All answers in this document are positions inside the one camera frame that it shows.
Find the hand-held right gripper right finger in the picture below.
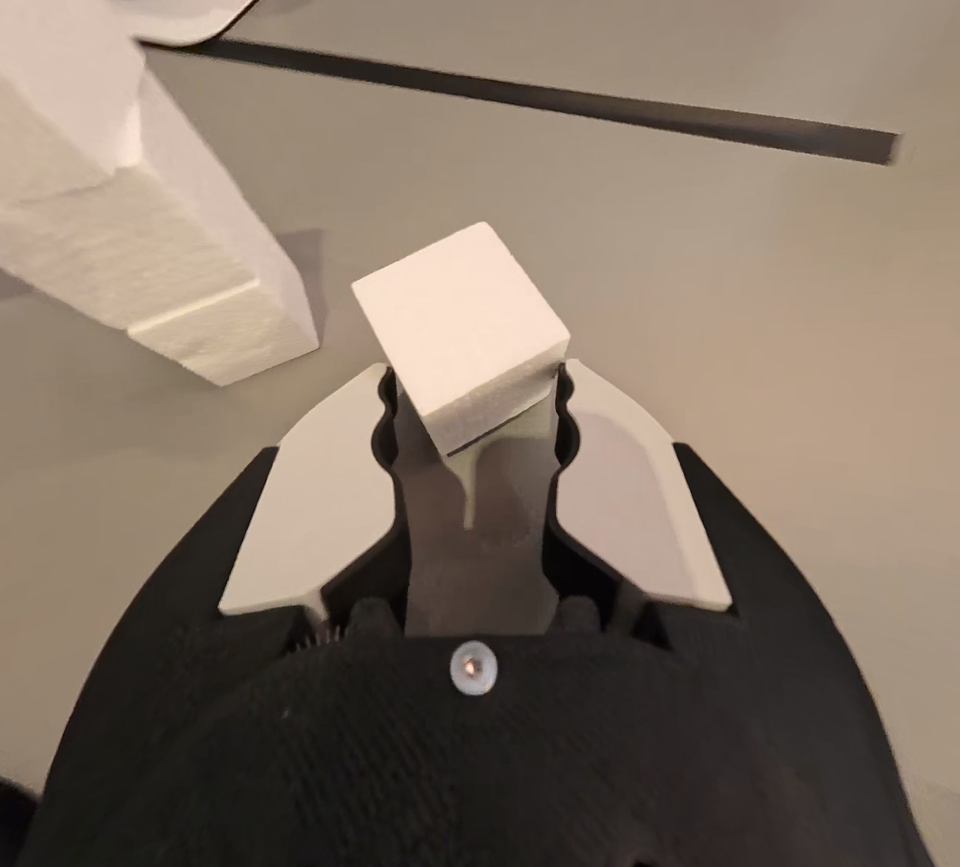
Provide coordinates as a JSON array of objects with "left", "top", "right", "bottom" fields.
[{"left": 540, "top": 358, "right": 734, "bottom": 634}]

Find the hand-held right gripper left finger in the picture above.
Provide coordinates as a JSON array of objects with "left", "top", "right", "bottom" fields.
[{"left": 219, "top": 363, "right": 414, "bottom": 630}]

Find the black wrist rest pad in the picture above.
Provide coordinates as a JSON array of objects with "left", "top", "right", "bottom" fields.
[{"left": 0, "top": 777, "right": 39, "bottom": 867}]

